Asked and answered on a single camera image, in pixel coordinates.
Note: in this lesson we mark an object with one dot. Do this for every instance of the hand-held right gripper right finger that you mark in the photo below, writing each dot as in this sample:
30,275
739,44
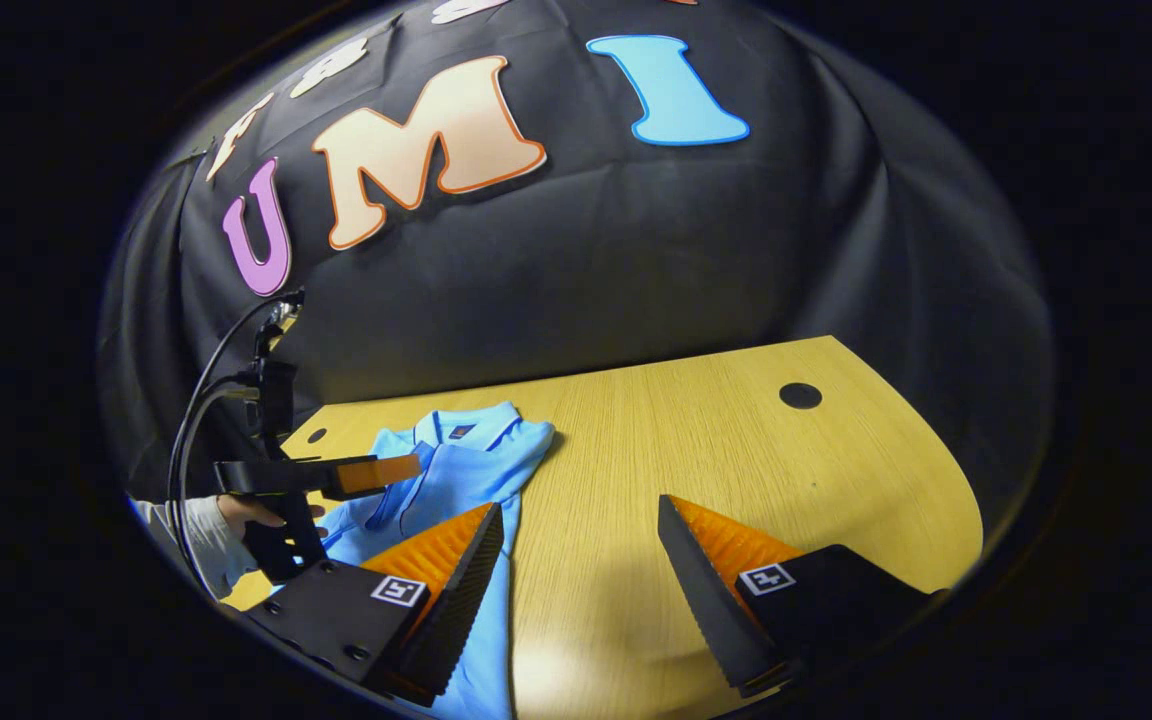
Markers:
711,610

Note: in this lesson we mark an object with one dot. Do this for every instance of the small black table grommet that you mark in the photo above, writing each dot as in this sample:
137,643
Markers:
318,436

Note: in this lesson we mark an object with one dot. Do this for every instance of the large black table grommet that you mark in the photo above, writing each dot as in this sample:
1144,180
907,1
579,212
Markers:
800,395

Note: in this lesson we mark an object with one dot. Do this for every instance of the black backdrop cloth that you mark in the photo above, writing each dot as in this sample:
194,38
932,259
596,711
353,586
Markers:
636,260

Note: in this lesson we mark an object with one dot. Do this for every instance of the light blue T-shirt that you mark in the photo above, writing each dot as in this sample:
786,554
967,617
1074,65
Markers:
456,470

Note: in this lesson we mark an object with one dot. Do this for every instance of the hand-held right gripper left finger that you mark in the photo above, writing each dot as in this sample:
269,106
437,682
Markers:
456,610

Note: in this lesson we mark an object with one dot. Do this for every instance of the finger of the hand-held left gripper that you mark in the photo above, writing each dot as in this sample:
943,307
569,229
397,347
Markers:
336,475

